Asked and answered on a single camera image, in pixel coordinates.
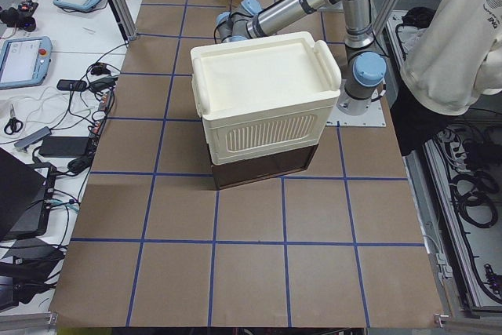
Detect dark brown wooden drawer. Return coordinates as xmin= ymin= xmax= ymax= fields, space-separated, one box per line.
xmin=210 ymin=144 xmax=318 ymax=190

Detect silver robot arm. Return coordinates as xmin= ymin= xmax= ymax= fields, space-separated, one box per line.
xmin=214 ymin=0 xmax=384 ymax=116

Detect cream plastic storage cabinet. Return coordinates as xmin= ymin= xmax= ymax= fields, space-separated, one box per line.
xmin=191 ymin=31 xmax=341 ymax=165

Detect black power adapter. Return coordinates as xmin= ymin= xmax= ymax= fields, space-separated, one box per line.
xmin=39 ymin=136 xmax=89 ymax=158

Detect person in cream hoodie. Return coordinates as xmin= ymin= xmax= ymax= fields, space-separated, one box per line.
xmin=391 ymin=0 xmax=501 ymax=156

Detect black laptop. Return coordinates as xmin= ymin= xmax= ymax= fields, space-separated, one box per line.
xmin=1 ymin=150 xmax=56 ymax=241

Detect blue teach pendant near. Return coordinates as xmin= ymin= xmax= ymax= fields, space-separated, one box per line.
xmin=1 ymin=36 xmax=53 ymax=90

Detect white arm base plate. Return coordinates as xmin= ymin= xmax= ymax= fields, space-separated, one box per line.
xmin=326 ymin=92 xmax=387 ymax=127

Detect black handled scissors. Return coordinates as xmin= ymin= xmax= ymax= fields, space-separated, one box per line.
xmin=3 ymin=104 xmax=24 ymax=136

